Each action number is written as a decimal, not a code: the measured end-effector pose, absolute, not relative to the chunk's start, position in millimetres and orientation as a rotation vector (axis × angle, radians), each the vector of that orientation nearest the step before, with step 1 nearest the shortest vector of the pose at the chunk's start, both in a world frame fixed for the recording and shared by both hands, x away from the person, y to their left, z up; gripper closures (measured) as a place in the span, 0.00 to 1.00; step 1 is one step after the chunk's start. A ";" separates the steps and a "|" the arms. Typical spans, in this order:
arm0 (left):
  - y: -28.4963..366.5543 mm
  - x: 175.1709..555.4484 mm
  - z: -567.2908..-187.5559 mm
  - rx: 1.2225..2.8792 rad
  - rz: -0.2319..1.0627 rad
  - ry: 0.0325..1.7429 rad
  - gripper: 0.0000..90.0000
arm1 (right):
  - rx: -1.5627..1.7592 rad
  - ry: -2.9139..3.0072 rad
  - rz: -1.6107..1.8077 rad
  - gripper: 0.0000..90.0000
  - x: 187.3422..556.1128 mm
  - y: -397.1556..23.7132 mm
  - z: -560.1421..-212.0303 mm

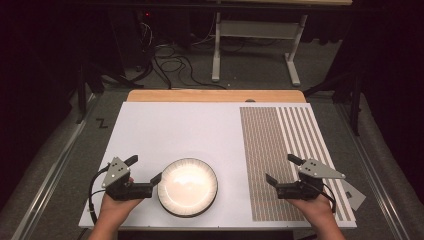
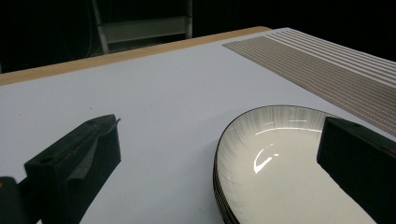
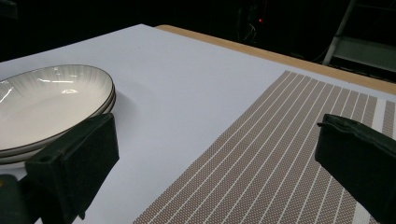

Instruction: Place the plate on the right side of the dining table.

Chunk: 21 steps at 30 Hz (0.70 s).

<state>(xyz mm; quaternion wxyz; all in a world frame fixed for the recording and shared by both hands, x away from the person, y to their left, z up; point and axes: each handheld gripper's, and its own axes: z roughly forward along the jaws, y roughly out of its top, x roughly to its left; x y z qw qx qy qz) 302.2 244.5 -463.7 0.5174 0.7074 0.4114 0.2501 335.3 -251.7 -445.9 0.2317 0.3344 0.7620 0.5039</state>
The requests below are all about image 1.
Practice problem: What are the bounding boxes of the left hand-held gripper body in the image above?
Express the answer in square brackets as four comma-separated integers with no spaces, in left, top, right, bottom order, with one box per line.
[101,156,154,201]

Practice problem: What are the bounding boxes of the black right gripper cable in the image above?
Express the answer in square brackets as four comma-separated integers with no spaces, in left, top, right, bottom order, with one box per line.
[313,182,337,214]

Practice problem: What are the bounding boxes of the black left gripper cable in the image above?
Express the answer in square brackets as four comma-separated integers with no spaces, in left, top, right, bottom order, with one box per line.
[87,164,112,225]

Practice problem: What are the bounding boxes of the black floor cables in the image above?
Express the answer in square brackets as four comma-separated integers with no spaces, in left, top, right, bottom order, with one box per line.
[151,43,228,91]

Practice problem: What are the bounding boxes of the white board mat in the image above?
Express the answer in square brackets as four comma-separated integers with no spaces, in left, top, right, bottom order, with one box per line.
[78,101,358,230]

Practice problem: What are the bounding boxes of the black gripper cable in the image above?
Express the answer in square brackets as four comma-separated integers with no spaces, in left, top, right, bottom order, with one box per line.
[87,164,112,225]
[313,182,337,214]

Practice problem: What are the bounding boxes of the dark computer tower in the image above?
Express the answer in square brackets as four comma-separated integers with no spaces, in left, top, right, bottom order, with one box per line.
[109,9,158,75]

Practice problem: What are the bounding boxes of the aluminium floor rail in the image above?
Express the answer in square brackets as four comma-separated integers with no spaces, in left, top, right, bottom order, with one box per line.
[11,94,98,240]
[335,99,413,240]

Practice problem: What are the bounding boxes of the white metal desk frame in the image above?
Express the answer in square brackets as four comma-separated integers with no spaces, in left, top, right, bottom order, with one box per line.
[211,11,309,88]

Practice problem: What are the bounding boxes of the black tripod stand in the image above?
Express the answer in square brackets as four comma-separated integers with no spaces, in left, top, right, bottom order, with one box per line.
[302,71,365,137]
[74,61,145,125]

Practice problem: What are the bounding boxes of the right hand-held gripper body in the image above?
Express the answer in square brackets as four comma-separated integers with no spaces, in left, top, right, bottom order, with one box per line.
[275,158,346,201]

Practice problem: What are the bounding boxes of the white plate with dark rim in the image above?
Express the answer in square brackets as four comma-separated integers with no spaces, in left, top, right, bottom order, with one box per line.
[157,157,219,219]

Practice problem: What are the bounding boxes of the brown striped placemat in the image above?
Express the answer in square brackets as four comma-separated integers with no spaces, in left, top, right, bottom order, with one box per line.
[239,106,355,223]

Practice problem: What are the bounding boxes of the person's left hand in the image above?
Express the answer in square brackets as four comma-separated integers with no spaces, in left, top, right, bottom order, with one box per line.
[99,178,144,218]

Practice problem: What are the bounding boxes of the person's right hand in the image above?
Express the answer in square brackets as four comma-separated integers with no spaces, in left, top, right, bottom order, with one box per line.
[286,194,335,231]

